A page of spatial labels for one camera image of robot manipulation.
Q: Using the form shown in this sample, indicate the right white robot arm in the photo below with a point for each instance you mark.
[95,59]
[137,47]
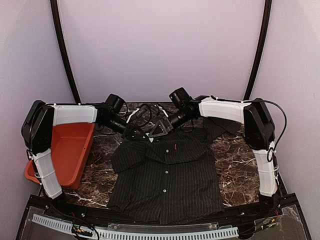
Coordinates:
[259,129]

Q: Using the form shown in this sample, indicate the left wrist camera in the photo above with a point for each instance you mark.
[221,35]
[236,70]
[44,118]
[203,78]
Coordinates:
[114,103]

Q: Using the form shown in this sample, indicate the orange plastic bin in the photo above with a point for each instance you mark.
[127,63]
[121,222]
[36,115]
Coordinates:
[70,148]

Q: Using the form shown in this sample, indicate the black frame post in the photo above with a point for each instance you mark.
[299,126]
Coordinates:
[63,50]
[259,49]

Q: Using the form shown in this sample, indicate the black pinstriped shirt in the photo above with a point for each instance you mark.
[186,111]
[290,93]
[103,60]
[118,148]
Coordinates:
[179,166]

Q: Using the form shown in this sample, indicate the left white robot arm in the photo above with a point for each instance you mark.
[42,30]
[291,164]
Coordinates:
[38,127]

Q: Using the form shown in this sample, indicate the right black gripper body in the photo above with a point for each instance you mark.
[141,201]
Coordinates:
[166,121]

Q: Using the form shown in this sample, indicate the white slotted cable duct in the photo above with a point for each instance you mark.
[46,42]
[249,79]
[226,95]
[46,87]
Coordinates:
[117,231]

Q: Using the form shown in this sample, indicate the right black frame post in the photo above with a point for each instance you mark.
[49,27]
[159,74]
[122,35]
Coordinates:
[259,49]

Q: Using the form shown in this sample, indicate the left black frame post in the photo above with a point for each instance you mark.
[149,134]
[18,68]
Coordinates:
[63,50]

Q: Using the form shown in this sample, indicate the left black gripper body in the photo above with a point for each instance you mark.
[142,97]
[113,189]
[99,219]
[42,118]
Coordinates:
[126,132]

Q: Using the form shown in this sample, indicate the black front rail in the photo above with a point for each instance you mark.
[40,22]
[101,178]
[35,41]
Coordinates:
[164,212]

